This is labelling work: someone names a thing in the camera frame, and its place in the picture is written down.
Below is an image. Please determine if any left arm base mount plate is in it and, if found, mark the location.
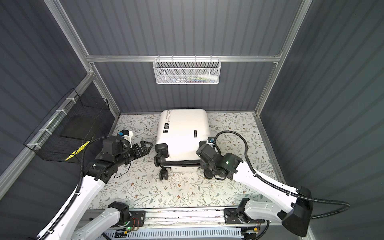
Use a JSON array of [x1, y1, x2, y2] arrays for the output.
[[122, 210, 146, 228]]

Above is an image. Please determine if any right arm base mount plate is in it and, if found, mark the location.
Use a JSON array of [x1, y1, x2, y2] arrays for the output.
[[224, 208, 266, 225]]

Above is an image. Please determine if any white tube in basket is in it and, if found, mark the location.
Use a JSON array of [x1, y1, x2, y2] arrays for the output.
[[195, 74, 219, 83]]

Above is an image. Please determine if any white wire mesh basket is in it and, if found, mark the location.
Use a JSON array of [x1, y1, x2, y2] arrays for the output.
[[153, 59, 222, 85]]

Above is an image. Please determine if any white perforated vent panel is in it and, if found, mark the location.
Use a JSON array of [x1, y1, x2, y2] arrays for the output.
[[105, 227, 243, 240]]

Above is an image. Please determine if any black carry-on suitcase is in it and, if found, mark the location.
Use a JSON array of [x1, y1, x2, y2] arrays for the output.
[[154, 109, 211, 181]]

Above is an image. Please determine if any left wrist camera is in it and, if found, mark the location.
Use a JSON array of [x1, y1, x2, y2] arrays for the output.
[[118, 130, 133, 145]]

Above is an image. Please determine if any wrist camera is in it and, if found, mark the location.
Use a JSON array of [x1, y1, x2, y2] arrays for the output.
[[207, 137, 216, 147], [118, 130, 133, 145]]

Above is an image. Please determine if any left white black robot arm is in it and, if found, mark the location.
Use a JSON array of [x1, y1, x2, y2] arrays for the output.
[[36, 131, 153, 240]]

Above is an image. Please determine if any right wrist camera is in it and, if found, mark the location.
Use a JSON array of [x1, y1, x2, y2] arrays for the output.
[[207, 137, 216, 147]]

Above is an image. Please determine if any aluminium front rail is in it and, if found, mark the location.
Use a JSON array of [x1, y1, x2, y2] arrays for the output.
[[61, 205, 307, 230]]

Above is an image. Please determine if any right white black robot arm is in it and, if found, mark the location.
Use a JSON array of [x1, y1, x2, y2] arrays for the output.
[[196, 132, 351, 237]]

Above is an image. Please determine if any yellow black striped item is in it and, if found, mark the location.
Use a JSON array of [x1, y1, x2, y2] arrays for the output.
[[65, 141, 90, 161]]

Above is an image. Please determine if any black wire mesh basket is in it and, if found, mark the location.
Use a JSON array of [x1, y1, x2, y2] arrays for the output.
[[24, 92, 114, 163]]

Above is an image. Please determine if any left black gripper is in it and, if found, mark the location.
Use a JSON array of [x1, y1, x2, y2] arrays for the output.
[[115, 140, 153, 169]]

